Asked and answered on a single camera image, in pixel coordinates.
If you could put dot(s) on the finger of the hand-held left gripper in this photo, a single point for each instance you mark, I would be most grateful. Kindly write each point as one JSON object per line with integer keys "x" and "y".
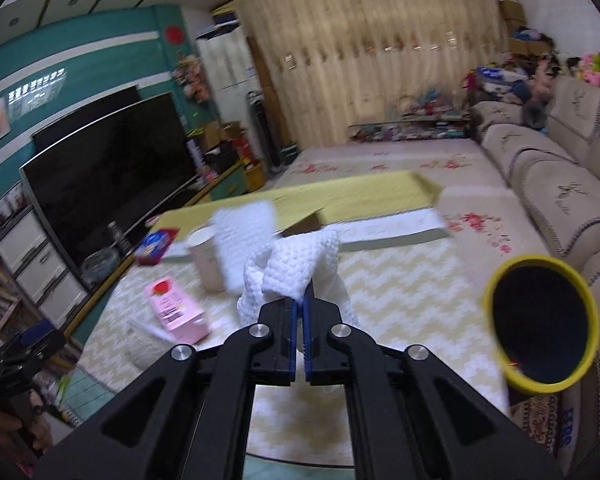
{"x": 42, "y": 337}

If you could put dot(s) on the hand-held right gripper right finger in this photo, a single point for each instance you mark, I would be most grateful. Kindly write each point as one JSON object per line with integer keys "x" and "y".
{"x": 308, "y": 345}

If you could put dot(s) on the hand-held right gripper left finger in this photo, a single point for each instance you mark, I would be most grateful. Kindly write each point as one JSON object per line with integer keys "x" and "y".
{"x": 293, "y": 345}

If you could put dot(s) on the white foam fruit net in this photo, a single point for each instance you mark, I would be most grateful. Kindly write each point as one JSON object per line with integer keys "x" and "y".
{"x": 295, "y": 265}

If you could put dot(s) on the yellow bin with black bag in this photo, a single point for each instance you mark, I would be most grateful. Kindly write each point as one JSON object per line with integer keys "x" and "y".
{"x": 545, "y": 320}

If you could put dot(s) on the person's left hand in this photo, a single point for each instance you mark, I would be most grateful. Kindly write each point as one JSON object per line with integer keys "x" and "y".
{"x": 35, "y": 430}

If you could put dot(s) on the bookshelf with books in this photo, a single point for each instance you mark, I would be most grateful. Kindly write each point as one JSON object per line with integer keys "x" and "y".
{"x": 0, "y": 305}

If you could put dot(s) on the white plastic drawer unit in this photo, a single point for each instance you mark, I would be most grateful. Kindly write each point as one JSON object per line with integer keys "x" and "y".
{"x": 35, "y": 265}

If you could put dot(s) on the glass bowl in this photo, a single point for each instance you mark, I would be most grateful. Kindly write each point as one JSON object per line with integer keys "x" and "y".
{"x": 100, "y": 267}

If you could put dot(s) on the zigzag patterned tablecloth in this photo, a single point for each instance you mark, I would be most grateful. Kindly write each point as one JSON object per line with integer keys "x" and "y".
{"x": 405, "y": 285}

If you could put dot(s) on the white paper cup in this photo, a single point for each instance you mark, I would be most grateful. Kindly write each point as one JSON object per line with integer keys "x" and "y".
{"x": 205, "y": 260}

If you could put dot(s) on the pink strawberry carton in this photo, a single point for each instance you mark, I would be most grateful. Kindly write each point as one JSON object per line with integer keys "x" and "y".
{"x": 175, "y": 310}

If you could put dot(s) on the photo calendar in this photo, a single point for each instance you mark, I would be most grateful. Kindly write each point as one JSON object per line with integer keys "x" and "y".
{"x": 10, "y": 202}

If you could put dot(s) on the blue red biscuit packet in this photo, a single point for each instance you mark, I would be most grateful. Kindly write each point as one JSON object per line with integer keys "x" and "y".
{"x": 155, "y": 245}

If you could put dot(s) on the large black television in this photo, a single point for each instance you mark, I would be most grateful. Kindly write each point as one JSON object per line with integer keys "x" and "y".
{"x": 105, "y": 180}

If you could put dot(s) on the small yellow bin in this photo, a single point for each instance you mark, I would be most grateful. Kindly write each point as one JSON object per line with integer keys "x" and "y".
{"x": 253, "y": 177}

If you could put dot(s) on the black tower fan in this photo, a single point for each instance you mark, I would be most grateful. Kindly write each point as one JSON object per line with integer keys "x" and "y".
{"x": 265, "y": 130}

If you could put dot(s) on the open cardboard boxes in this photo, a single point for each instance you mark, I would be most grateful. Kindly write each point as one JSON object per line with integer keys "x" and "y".
{"x": 215, "y": 135}

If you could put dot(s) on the smaller black television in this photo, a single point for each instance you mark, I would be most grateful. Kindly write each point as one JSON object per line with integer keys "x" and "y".
{"x": 90, "y": 110}

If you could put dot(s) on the low glass table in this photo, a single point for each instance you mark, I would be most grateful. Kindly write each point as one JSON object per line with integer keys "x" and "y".
{"x": 410, "y": 127}

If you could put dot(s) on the beige sofa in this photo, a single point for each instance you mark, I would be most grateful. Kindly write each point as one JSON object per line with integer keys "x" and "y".
{"x": 545, "y": 195}

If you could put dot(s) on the hanging flower decoration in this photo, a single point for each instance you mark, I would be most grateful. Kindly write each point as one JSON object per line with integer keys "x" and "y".
{"x": 192, "y": 80}

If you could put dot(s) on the white standing air conditioner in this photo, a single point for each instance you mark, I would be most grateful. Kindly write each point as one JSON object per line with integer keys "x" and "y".
{"x": 230, "y": 65}

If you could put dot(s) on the beige curtain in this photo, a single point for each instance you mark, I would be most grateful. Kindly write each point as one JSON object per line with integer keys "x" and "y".
{"x": 380, "y": 60}

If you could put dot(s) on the dark grey round cushion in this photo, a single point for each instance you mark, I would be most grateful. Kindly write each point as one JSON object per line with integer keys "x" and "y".
{"x": 535, "y": 112}

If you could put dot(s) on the blue white patterned bag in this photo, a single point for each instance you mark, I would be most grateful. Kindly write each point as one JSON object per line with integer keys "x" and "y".
{"x": 495, "y": 76}

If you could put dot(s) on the black yellow box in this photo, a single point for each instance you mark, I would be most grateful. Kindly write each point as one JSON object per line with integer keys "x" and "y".
{"x": 226, "y": 16}

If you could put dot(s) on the stacked cardboard boxes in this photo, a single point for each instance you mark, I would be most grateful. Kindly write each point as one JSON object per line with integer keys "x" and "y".
{"x": 512, "y": 12}

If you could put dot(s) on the pile of plush toys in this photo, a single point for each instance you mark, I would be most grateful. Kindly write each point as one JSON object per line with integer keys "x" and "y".
{"x": 597, "y": 67}

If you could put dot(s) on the red round wall decoration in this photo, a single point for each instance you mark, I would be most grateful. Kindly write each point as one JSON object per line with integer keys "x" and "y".
{"x": 175, "y": 35}

